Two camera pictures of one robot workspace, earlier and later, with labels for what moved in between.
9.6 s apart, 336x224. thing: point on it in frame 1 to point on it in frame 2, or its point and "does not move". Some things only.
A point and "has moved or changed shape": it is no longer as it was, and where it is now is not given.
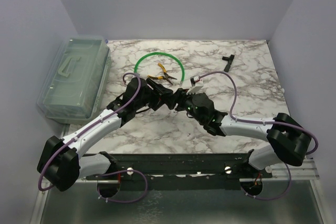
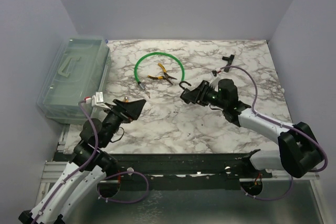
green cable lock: (181, 82) does not move
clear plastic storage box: (76, 80) does not move
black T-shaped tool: (230, 60) does not move
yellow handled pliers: (166, 75) does not move
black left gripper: (158, 91) to (130, 111)
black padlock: (170, 100) has moved or changed shape
